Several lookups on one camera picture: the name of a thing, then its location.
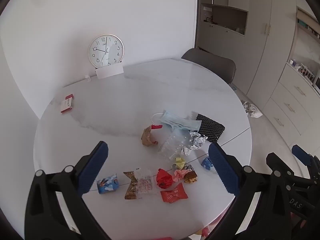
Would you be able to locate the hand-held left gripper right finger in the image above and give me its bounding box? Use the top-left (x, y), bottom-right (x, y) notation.
top-left (207, 143), bottom-right (292, 240)

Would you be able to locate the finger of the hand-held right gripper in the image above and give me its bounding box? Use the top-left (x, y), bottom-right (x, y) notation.
top-left (266, 152), bottom-right (296, 178)
top-left (291, 144), bottom-right (320, 178)

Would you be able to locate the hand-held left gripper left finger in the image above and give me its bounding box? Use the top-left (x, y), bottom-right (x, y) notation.
top-left (24, 141), bottom-right (111, 240)

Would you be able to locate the yellow paper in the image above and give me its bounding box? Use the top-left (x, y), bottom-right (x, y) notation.
top-left (171, 157), bottom-right (186, 170)

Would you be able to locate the small blue wrapper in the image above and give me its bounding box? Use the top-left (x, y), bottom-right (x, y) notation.
top-left (201, 156), bottom-right (213, 170)

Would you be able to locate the blue and white wrapper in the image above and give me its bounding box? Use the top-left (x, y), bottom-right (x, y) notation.
top-left (96, 173), bottom-right (119, 195)

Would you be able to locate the brown patterned candy wrapper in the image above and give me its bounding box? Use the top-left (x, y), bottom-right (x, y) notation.
top-left (184, 164), bottom-right (198, 183)

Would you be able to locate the large crumpled printed paper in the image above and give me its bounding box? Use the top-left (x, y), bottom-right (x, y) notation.
top-left (189, 130), bottom-right (208, 150)

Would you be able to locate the brown and gold wrapper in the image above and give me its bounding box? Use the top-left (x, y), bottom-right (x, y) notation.
top-left (123, 171), bottom-right (139, 200)

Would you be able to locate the black mesh pouch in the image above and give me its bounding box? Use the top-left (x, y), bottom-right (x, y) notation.
top-left (195, 114), bottom-right (225, 143)

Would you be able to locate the crumpled pink wrapper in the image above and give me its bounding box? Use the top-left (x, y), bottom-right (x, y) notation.
top-left (172, 169), bottom-right (189, 182)

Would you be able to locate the beige drawer cabinet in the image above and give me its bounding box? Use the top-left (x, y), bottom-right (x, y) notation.
top-left (262, 64), bottom-right (320, 153)

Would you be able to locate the flat red snack packet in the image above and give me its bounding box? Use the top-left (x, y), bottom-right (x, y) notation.
top-left (160, 182), bottom-right (188, 204)

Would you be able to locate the white plastic bag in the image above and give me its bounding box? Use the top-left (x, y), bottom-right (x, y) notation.
top-left (242, 101), bottom-right (263, 118)

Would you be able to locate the clear plastic container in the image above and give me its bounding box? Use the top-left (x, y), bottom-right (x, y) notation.
top-left (157, 130), bottom-right (193, 159)

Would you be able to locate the clear packet with red print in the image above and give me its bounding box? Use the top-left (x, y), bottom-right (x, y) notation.
top-left (136, 167), bottom-right (160, 199)

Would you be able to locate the crumpled red wrapper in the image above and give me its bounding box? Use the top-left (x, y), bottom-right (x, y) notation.
top-left (156, 169), bottom-right (174, 189)

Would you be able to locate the crumpled brown wrapper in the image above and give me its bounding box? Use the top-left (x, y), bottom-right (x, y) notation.
top-left (141, 125), bottom-right (158, 146)

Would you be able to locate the blue face mask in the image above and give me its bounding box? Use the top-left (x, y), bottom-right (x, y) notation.
top-left (152, 110), bottom-right (202, 137)

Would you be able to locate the red and white box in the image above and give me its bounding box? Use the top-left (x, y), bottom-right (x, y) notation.
top-left (60, 94), bottom-right (75, 114)

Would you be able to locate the white card stand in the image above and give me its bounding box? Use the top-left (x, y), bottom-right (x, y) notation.
top-left (95, 64), bottom-right (124, 80)

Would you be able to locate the grey upholstered chair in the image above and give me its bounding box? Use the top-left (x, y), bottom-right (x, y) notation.
top-left (181, 48), bottom-right (236, 84)

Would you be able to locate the tall beige wardrobe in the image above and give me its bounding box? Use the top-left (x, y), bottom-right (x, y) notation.
top-left (229, 0), bottom-right (298, 110)

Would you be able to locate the beige cabinet with niche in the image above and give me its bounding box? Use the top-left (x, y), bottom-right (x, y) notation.
top-left (196, 2), bottom-right (250, 55)

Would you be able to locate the white wire rack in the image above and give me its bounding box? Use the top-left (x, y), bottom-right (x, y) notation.
top-left (300, 65), bottom-right (314, 85)

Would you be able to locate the round white wall clock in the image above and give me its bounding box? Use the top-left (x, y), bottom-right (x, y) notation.
top-left (88, 34), bottom-right (124, 68)

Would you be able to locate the wall shelf with items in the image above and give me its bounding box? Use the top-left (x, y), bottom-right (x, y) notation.
top-left (296, 5), bottom-right (320, 40)

